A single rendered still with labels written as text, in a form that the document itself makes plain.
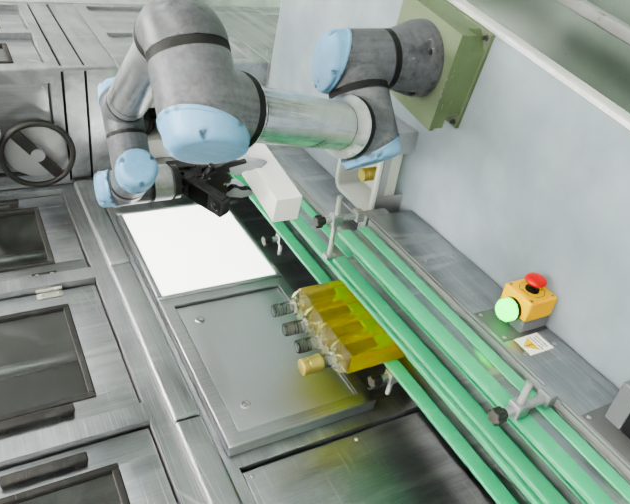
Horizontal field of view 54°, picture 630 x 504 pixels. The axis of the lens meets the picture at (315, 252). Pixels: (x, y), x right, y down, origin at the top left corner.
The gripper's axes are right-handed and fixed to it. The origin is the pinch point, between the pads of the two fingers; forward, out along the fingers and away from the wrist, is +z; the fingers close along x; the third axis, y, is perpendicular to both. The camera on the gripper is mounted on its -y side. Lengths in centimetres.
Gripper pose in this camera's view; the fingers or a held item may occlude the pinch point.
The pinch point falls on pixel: (260, 177)
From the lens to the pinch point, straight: 141.5
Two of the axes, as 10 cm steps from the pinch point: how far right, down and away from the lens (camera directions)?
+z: 8.7, -1.6, 4.6
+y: -4.4, -6.6, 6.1
